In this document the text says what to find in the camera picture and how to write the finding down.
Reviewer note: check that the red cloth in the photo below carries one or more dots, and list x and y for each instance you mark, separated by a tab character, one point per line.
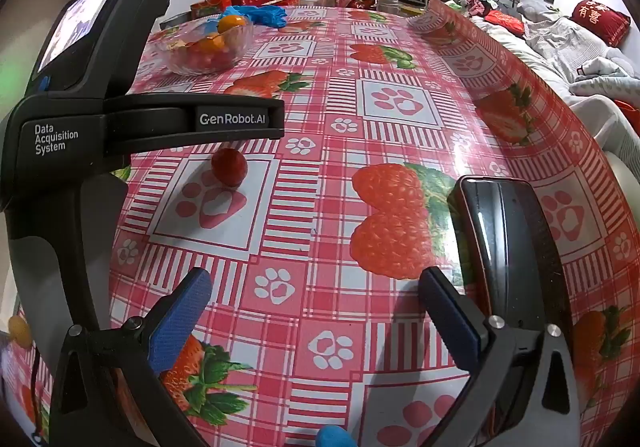
505	20

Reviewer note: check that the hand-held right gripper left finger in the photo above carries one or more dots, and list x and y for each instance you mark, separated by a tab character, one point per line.
180	322

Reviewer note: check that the red cushion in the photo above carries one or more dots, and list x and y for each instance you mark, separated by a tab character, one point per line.
600	22

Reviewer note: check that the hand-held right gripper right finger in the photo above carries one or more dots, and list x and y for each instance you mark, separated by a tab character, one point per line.
450	322

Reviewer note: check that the person's right hand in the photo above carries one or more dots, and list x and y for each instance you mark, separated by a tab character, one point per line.
335	437

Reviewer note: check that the blue plastic bag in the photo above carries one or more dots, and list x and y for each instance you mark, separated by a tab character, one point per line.
265	14

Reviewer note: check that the mandarin orange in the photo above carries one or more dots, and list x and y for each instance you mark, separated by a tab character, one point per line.
232	22
212	45

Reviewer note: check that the red tomato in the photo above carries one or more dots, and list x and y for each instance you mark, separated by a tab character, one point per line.
197	61
229	167

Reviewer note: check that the black glossy device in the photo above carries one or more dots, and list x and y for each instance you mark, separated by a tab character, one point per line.
505	247

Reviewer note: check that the strawberry print tablecloth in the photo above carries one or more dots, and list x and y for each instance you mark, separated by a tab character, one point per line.
350	137

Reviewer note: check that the grey blanket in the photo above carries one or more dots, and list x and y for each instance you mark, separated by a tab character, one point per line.
565	47

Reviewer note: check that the clear glass bowl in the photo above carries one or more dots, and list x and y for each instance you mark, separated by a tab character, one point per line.
177	63

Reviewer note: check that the small orange fruit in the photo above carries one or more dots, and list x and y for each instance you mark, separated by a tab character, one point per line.
19	329

